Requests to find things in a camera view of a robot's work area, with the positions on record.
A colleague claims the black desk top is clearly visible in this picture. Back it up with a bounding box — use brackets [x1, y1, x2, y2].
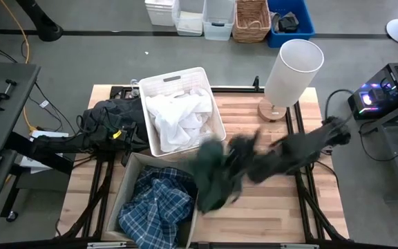
[0, 62, 41, 154]

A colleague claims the clear bin with black latch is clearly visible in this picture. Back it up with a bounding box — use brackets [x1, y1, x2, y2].
[202, 0, 236, 42]

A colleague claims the white power strip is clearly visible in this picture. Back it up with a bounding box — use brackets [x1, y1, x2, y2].
[29, 129, 70, 143]

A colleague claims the dark cloth bundle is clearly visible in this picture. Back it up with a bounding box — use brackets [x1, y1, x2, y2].
[80, 98, 149, 139]

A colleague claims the black item in bin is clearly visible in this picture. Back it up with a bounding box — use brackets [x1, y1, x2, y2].
[276, 12, 301, 34]

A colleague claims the black stand base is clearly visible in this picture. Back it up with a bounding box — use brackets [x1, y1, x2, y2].
[14, 0, 64, 43]

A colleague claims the beige fabric storage box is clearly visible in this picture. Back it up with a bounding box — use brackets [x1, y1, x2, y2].
[101, 151, 200, 249]

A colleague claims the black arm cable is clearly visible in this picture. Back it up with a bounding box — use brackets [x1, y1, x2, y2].
[323, 89, 356, 126]

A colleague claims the clear bin with white contents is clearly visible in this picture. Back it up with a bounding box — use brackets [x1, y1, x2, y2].
[171, 0, 205, 37]

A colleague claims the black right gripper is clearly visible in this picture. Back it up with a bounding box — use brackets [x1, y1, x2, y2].
[227, 129, 262, 176]

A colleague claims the white perforated plastic basket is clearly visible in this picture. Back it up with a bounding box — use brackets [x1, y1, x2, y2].
[138, 66, 227, 158]

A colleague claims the yellow cable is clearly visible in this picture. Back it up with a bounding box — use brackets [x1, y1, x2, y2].
[0, 0, 38, 133]

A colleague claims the black computer tower with lights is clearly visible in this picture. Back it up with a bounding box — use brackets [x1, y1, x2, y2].
[347, 62, 398, 121]

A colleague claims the brown wicker basket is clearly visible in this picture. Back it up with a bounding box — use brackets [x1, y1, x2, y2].
[231, 0, 273, 44]

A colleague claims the white cylindrical lampshade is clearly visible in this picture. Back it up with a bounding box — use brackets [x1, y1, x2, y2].
[263, 38, 325, 109]

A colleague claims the white shirt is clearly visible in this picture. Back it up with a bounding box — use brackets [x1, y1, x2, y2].
[144, 87, 214, 139]

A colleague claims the black table frame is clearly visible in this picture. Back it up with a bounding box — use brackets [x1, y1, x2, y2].
[56, 75, 350, 249]

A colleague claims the round wooden lamp base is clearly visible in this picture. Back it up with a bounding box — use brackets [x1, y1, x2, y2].
[257, 98, 287, 123]

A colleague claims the blue plaid shirt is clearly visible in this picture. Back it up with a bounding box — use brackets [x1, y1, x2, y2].
[117, 165, 196, 249]

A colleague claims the dark green garment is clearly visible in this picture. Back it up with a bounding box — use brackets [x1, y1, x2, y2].
[191, 137, 245, 214]

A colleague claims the blue plastic bin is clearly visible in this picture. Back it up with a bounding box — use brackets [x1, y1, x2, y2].
[266, 0, 316, 48]

